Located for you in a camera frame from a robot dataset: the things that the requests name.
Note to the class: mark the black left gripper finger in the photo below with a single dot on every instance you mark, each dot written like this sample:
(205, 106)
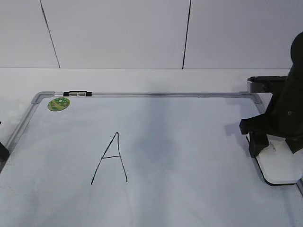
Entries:
(4, 152)

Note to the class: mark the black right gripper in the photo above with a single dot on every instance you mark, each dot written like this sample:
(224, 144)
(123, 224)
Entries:
(283, 118)

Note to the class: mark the white rectangular board eraser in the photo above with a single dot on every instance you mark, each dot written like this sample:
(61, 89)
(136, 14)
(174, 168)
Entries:
(277, 165)

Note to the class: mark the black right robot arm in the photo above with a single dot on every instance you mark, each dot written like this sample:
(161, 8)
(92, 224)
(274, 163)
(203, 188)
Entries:
(296, 53)

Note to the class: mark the round green magnet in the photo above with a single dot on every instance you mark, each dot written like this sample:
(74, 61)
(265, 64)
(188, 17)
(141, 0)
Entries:
(58, 104)

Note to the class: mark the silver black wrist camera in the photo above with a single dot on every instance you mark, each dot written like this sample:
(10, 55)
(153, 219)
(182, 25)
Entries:
(266, 84)

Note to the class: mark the white board with aluminium frame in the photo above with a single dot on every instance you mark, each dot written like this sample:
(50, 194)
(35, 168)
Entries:
(141, 162)

